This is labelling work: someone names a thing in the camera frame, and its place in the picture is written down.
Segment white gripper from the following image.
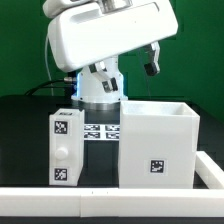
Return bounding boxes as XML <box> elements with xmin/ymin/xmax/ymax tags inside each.
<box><xmin>43</xmin><ymin>0</ymin><xmax>178</xmax><ymax>93</ymax></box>

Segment grey camera cable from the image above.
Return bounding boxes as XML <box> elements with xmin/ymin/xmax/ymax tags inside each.
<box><xmin>44</xmin><ymin>36</ymin><xmax>54</xmax><ymax>81</ymax></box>

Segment large white drawer housing box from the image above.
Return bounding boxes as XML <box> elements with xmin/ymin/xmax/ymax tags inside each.
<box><xmin>118</xmin><ymin>101</ymin><xmax>200</xmax><ymax>189</ymax></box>

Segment marker tag sheet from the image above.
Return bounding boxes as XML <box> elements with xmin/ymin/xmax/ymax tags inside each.
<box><xmin>84</xmin><ymin>124</ymin><xmax>120</xmax><ymax>141</ymax></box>

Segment white barrier rail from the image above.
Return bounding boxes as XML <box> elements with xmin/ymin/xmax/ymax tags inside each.
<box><xmin>0</xmin><ymin>188</ymin><xmax>224</xmax><ymax>218</ymax></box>
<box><xmin>195</xmin><ymin>151</ymin><xmax>224</xmax><ymax>190</ymax></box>

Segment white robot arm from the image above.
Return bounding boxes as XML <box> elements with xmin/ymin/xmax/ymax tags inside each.
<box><xmin>43</xmin><ymin>0</ymin><xmax>178</xmax><ymax>108</ymax></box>

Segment black cables on table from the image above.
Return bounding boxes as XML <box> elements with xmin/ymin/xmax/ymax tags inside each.
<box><xmin>24</xmin><ymin>78</ymin><xmax>78</xmax><ymax>96</ymax></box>

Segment white right barrier rail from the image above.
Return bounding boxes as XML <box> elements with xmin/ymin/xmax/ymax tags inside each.
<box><xmin>195</xmin><ymin>151</ymin><xmax>224</xmax><ymax>190</ymax></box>

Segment white front barrier rail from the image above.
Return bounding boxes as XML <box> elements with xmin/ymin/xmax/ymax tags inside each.
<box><xmin>0</xmin><ymin>188</ymin><xmax>224</xmax><ymax>218</ymax></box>

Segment white drawer with knob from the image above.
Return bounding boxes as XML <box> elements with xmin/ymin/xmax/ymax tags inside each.
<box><xmin>49</xmin><ymin>108</ymin><xmax>85</xmax><ymax>186</ymax></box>

